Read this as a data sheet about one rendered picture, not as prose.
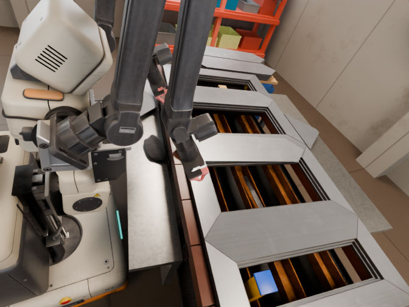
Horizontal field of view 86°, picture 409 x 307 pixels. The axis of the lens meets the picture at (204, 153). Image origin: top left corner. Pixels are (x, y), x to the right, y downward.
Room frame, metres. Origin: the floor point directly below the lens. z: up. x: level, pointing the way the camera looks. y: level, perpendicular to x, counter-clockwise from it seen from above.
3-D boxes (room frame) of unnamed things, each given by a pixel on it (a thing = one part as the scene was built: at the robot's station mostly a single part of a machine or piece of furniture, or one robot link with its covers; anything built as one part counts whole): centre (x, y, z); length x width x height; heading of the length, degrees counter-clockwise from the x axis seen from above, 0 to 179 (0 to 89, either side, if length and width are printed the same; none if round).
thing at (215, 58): (1.93, 0.05, 0.82); 0.80 x 0.40 x 0.06; 118
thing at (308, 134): (1.40, -0.59, 0.77); 0.45 x 0.20 x 0.04; 28
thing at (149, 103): (1.16, 0.48, 0.70); 0.39 x 0.12 x 0.04; 28
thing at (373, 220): (1.26, -0.66, 0.74); 1.20 x 0.26 x 0.03; 28
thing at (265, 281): (0.27, -0.31, 0.88); 0.06 x 0.06 x 0.02; 28
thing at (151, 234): (0.84, 0.33, 0.67); 1.30 x 0.20 x 0.03; 28
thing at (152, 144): (0.80, 0.26, 0.70); 0.20 x 0.10 x 0.03; 40
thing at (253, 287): (0.27, -0.31, 0.78); 0.05 x 0.05 x 0.19; 28
